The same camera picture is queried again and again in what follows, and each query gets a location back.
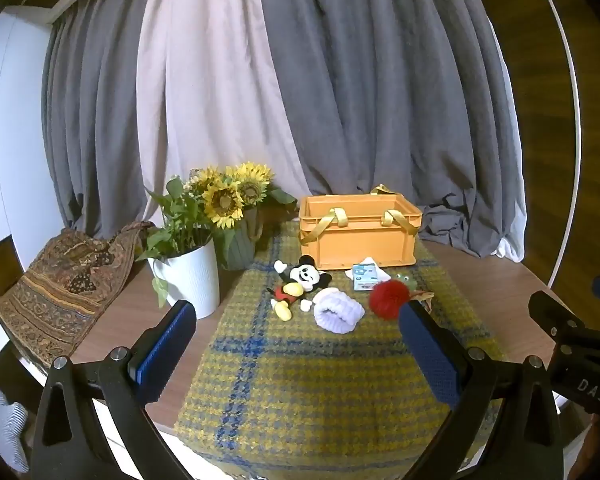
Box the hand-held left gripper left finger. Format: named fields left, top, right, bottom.
left=30, top=300, right=197, bottom=480

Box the yellow fabric bag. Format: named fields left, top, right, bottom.
left=300, top=185, right=420, bottom=247

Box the grey curtain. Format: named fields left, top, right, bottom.
left=41, top=0, right=181, bottom=233
left=255, top=0, right=528, bottom=261

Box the red fluffy pompom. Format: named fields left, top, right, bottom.
left=370, top=281, right=412, bottom=320

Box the white ribbed plant pot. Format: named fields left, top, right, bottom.
left=147, top=240, right=221, bottom=318

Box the green leafy plant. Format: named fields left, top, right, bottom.
left=136, top=176, right=216, bottom=308

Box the sunflower bouquet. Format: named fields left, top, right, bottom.
left=187, top=161, right=298, bottom=231

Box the white curved hoop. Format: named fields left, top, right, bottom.
left=527, top=0, right=581, bottom=286

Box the striped cloth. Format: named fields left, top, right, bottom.
left=0, top=387, right=31, bottom=473

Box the blue tissue packet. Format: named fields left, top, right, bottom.
left=352, top=262, right=391, bottom=291

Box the white cabinet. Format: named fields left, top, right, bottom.
left=0, top=5, right=68, bottom=341

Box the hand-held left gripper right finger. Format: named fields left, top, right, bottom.
left=399, top=301, right=566, bottom=480

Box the orange plastic crate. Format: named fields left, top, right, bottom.
left=298, top=192, right=425, bottom=268

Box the black mouse plush toy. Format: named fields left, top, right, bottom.
left=270, top=255, right=333, bottom=322

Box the green frog toy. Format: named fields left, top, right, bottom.
left=391, top=272, right=433, bottom=311

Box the pale pink curtain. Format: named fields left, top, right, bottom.
left=137, top=0, right=326, bottom=201

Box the grey-green ribbed vase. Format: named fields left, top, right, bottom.
left=215, top=207, right=265, bottom=271

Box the brown paisley patterned bag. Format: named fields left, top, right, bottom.
left=0, top=220, right=153, bottom=368

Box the yellow blue plaid blanket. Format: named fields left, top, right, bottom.
left=172, top=220, right=506, bottom=476

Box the white fluffy scrunchie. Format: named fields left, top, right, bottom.
left=313, top=287, right=366, bottom=332

